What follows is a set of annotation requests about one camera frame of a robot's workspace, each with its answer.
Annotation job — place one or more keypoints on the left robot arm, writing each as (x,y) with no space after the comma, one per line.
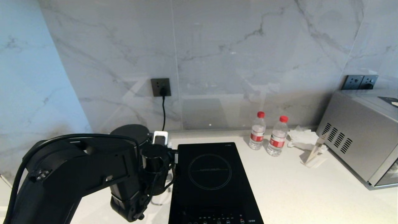
(77,168)

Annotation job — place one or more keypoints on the black electric kettle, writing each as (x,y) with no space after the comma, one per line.
(130,130)

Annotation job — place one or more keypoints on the clear water bottle red cap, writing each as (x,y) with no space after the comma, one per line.
(277,138)
(257,133)

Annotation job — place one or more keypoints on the black induction cooktop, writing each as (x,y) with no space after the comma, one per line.
(211,193)

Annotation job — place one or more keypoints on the crumpled white paper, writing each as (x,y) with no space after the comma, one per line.
(303,137)

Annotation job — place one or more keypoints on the pale wooden stand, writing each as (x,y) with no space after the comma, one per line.
(314,154)

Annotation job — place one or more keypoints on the silver microwave oven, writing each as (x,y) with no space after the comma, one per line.
(354,137)

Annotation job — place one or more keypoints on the dark flat card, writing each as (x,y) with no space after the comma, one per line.
(389,100)

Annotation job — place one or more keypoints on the dark single wall socket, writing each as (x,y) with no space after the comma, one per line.
(157,83)

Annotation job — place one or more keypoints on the dark double wall socket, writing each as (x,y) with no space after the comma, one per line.
(360,82)

